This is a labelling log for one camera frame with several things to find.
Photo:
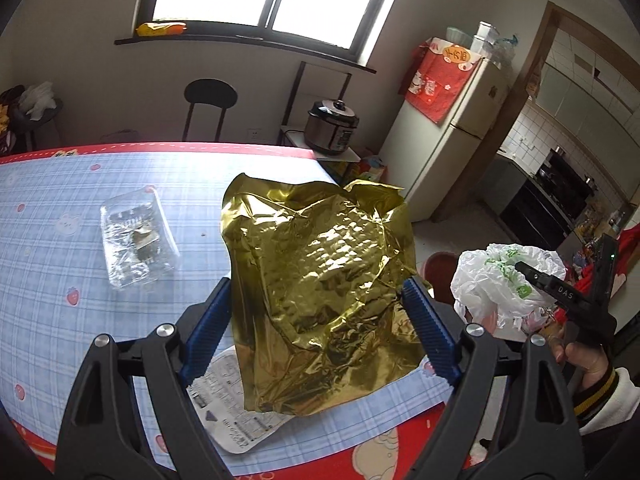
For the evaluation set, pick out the black round-back chair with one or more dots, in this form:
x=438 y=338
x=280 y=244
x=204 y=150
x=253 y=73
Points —
x=210 y=92

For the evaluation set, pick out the pile of snack bags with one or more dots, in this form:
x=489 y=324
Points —
x=6 y=125

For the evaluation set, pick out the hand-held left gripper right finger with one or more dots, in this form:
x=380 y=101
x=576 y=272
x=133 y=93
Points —
x=430 y=327

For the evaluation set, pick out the white printed wrapper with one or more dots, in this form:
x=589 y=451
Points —
x=235 y=410

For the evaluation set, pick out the colourful cardboard box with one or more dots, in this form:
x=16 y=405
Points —
x=370 y=167

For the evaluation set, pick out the brown door frame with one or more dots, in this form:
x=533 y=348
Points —
x=542 y=35

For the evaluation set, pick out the person's right hand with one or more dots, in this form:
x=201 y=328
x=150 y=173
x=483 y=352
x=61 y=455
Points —
x=587 y=362

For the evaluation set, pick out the black kitchen oven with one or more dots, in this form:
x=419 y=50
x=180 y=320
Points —
x=545 y=205

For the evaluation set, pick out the white plastic bag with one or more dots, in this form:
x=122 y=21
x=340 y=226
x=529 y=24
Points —
x=482 y=280

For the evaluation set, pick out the dark framed window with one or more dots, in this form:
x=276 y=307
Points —
x=145 y=10

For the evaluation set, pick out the white side table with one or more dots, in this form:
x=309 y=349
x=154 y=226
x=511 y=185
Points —
x=295 y=135

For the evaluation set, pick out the yellow snack packet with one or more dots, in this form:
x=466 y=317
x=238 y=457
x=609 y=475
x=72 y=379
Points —
x=160 y=29

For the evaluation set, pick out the clear plastic container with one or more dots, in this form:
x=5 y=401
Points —
x=137 y=240

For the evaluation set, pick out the crumpled white bag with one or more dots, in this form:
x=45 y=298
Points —
x=37 y=100

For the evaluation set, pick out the pale kitchen wall cabinets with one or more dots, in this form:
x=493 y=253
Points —
x=580 y=95

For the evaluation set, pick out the red printed fridge cloth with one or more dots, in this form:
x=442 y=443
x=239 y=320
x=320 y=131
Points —
x=440 y=82

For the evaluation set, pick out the silver black pressure cooker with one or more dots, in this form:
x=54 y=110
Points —
x=330 y=127

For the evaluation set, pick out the crumpled clear plastic bag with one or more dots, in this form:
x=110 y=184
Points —
x=502 y=47

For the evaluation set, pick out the red hanging cloth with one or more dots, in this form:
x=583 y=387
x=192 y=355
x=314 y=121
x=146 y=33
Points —
x=627 y=260

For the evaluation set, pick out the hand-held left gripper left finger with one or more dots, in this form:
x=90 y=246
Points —
x=210 y=325

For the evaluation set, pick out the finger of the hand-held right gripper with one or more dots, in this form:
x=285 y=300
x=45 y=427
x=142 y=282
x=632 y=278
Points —
x=532 y=274

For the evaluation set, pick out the white refrigerator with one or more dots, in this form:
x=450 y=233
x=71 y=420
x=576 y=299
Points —
x=450 y=160

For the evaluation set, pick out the brown plastic pot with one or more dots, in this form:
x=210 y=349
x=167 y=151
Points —
x=440 y=270

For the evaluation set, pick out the stacked white containers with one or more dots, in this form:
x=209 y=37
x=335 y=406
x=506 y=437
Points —
x=482 y=37

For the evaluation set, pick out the person's right forearm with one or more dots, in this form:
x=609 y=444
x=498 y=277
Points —
x=612 y=397

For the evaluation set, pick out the gold foil bag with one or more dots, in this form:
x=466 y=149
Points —
x=320 y=270

